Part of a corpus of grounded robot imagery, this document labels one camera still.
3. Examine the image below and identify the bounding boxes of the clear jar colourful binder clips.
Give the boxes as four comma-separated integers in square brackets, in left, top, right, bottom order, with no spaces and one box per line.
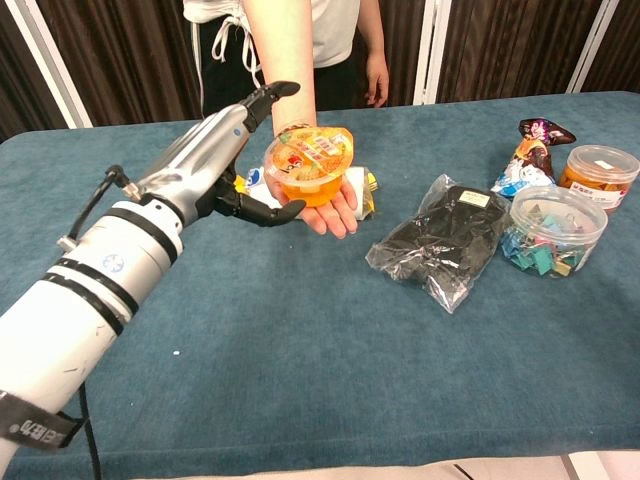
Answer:
[500,185,610,280]

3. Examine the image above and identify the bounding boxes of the cartoon printed snack bag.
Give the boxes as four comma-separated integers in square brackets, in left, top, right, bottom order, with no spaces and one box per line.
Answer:
[489,136,558,201]

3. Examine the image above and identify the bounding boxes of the black item in clear bag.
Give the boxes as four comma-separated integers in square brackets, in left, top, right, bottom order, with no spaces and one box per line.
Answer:
[364,173,514,316]

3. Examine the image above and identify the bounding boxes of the white drawstring shirt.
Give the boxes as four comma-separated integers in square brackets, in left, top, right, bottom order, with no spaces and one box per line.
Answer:
[182,0,362,104]

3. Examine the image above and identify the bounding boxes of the white blue yellow snack packet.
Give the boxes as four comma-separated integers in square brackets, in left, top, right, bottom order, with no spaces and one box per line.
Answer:
[233,166,381,224]

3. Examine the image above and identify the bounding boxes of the black trousers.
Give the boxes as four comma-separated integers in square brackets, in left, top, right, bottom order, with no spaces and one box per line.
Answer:
[198,17,374,120]

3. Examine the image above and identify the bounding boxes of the dark purple snack packet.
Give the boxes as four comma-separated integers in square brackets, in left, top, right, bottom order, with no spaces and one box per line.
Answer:
[517,117,578,148]

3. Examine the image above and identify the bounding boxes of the person right forearm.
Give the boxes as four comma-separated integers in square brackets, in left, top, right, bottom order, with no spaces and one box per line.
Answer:
[242,0,320,138]

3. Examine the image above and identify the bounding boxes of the blue table cloth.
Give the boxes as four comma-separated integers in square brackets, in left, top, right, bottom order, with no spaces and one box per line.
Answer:
[0,89,640,480]

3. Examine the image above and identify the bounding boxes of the dark brown curtain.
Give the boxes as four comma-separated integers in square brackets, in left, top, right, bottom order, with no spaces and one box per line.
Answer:
[435,0,600,105]
[35,0,205,129]
[580,0,640,95]
[0,0,70,145]

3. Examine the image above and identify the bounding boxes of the clear jar orange snacks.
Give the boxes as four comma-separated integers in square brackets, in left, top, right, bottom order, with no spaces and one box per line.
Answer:
[556,144,640,217]

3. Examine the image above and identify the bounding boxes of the person left hand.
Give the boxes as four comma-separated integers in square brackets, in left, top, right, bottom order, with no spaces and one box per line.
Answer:
[363,52,391,109]

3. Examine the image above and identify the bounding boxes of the thin black hanging cable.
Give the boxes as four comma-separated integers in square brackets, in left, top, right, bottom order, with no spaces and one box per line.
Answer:
[77,384,104,480]

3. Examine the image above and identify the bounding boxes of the white divider frame post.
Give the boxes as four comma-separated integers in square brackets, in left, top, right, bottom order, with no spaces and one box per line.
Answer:
[3,0,95,130]
[564,0,622,95]
[418,0,453,106]

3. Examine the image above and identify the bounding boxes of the silver black robot left hand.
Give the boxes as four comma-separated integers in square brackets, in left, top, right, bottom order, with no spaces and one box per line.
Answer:
[135,80,307,229]

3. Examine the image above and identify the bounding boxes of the black strap white lettering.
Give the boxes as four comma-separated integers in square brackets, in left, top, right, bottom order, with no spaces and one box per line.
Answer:
[0,391,87,451]

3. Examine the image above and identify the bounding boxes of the person left forearm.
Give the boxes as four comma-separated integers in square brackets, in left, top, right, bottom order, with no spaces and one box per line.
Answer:
[359,0,387,59]

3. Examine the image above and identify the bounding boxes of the person right hand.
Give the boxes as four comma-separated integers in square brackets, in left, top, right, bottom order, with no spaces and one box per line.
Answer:
[263,171,360,240]

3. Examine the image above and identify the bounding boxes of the orange jelly cup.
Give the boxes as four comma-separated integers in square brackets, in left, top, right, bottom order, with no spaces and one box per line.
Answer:
[263,124,357,209]

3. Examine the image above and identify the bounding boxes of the short black cable metal plugs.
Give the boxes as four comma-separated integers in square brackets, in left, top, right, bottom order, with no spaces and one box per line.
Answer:
[56,164,141,251]

